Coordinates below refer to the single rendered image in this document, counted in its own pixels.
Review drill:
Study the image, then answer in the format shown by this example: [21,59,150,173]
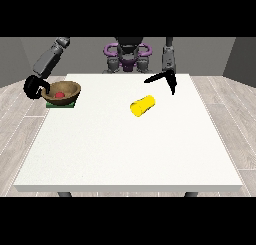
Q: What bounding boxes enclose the yellow cup with melon print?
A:
[129,94,157,118]

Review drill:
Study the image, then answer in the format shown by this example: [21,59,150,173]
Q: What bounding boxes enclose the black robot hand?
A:
[22,74,52,101]
[143,68,178,96]

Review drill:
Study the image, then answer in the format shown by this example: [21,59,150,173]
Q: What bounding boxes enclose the grey robot trunk purple rings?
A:
[101,37,154,75]

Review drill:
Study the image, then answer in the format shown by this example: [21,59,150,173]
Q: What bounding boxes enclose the brown wooden bowl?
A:
[40,81,82,107]

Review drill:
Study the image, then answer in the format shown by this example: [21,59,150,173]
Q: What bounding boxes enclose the green square pad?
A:
[45,100,77,109]

